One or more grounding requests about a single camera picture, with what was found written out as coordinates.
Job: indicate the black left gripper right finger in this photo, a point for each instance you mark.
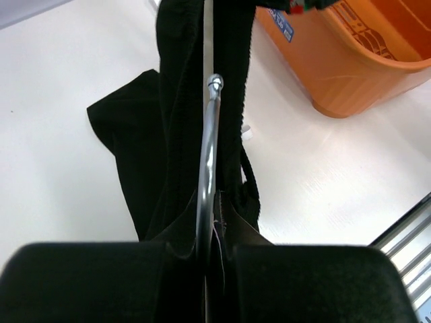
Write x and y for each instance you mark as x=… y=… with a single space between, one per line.
x=263 y=282

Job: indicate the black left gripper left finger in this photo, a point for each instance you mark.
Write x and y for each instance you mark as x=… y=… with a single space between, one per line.
x=152 y=281

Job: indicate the black shorts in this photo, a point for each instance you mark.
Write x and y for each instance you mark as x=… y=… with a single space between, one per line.
x=153 y=125

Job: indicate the orange plastic basket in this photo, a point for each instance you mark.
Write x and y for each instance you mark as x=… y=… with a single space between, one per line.
x=354 y=54

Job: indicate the aluminium mounting rail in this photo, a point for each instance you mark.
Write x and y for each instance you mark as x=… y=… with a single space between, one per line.
x=407 y=244

